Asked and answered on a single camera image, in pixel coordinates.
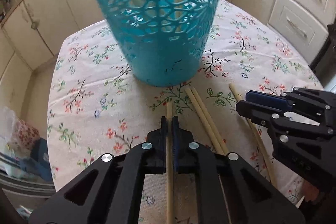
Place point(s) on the teal perforated plastic basket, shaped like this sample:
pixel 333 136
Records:
pixel 162 40

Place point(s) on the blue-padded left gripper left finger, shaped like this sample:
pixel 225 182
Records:
pixel 156 162

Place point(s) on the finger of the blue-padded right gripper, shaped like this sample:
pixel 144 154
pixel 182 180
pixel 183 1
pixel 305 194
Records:
pixel 268 100

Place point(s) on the floor bin with plastic bag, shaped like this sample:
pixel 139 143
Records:
pixel 18 136

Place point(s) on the wooden chopstick pair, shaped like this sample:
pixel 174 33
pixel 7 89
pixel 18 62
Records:
pixel 206 120

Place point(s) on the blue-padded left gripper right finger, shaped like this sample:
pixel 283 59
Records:
pixel 183 161

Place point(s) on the floral white tablecloth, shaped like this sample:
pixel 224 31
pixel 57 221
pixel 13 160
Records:
pixel 96 105

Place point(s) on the person's right hand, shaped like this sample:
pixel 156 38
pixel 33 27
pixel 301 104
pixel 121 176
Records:
pixel 309 191

